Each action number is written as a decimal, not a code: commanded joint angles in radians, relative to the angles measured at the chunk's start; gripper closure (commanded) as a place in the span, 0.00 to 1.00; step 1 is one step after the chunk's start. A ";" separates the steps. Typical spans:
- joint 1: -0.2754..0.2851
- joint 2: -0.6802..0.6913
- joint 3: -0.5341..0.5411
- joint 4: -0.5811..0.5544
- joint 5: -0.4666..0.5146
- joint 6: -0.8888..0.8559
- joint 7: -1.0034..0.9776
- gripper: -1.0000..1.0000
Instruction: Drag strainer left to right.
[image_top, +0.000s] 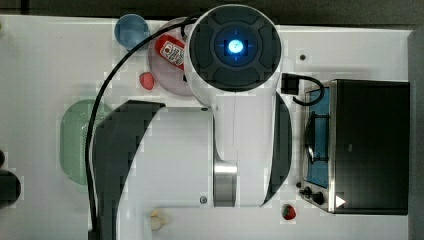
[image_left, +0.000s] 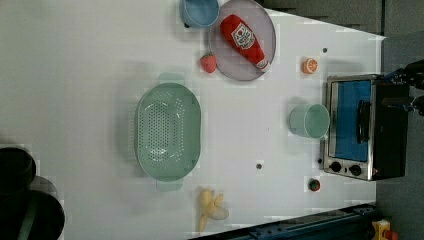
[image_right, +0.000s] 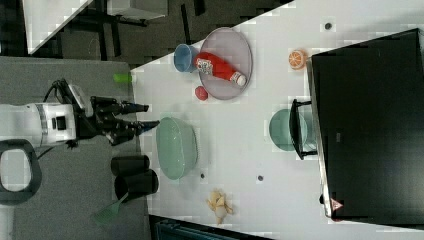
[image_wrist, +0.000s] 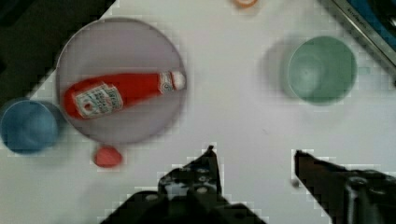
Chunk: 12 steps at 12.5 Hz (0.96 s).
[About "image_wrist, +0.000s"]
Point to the grey round plate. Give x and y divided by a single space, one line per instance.
114 46

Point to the orange slice toy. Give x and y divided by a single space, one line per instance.
245 3

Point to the red toy strawberry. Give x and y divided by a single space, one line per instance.
107 157

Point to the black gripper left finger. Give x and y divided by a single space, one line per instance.
202 172

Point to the red ketchup bottle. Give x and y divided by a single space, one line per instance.
96 97

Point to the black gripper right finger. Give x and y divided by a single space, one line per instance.
348 196

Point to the green cup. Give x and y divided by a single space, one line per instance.
319 71

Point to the silver toaster oven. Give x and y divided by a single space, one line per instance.
372 23

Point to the blue cup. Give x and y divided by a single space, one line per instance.
29 126

